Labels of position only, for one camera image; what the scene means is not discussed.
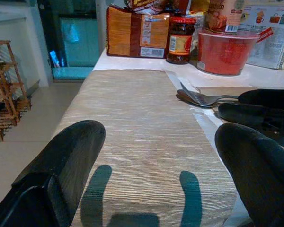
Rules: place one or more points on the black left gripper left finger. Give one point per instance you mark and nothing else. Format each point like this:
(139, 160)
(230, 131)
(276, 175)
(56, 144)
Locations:
(68, 151)

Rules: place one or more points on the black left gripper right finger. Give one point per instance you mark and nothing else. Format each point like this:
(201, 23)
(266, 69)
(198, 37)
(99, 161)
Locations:
(258, 165)

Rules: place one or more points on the teal glass door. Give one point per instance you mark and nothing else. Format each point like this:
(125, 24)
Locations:
(78, 42)

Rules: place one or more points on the silver metal spoon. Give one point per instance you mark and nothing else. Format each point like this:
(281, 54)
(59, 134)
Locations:
(188, 99)

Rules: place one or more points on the wooden slatted rack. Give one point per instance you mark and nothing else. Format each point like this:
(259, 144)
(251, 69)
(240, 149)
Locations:
(4, 94)

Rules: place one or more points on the red orange snack bag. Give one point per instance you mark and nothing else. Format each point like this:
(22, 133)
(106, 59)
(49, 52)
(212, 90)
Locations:
(151, 6)

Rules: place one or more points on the glass jar with red lid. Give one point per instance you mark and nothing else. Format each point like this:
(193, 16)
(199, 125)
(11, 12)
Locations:
(180, 42)

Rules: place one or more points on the silver metal fork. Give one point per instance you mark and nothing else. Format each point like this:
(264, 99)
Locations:
(198, 97)

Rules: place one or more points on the white printed carton box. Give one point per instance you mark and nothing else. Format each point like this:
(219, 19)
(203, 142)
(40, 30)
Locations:
(272, 45)

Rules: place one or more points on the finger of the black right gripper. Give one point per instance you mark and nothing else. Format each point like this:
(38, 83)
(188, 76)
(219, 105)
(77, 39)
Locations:
(267, 98)
(248, 114)

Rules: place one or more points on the orange labelled snack canister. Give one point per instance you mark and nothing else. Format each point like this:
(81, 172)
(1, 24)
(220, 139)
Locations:
(223, 16)

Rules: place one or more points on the beige woven placemat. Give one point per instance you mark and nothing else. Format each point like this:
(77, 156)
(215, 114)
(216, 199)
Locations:
(142, 132)
(217, 89)

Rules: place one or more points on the orange brown food package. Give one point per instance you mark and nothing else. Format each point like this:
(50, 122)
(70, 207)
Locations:
(123, 33)

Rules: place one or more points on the red plastic tub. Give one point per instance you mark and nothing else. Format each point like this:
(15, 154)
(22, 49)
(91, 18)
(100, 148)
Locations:
(222, 53)

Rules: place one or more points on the white printed food pouch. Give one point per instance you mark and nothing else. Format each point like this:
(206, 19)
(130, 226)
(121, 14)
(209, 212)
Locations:
(197, 30)

